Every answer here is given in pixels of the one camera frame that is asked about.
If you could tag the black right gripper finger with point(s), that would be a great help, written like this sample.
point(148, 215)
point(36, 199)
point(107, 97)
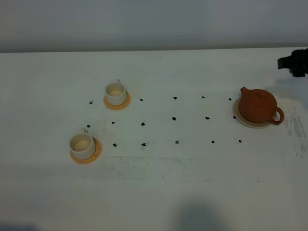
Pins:
point(285, 63)

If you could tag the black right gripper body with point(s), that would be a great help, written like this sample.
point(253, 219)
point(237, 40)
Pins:
point(299, 63)

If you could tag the brown clay teapot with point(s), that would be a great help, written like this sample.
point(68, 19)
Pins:
point(259, 106)

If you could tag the cream round teapot coaster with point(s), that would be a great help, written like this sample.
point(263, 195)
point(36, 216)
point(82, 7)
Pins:
point(242, 120)

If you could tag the far white teacup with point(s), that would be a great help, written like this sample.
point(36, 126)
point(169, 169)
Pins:
point(116, 93)

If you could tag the white teacup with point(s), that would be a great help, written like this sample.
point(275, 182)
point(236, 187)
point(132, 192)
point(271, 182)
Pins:
point(82, 145)
point(116, 93)

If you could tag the far orange coaster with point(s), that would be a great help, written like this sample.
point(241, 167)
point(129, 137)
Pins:
point(117, 107)

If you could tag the orange coaster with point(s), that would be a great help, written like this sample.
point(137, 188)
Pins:
point(117, 107)
point(96, 154)

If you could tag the near orange coaster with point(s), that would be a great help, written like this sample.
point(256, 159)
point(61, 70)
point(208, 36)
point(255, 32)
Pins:
point(96, 154)

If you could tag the near white teacup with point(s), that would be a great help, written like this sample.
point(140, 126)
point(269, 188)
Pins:
point(82, 145)

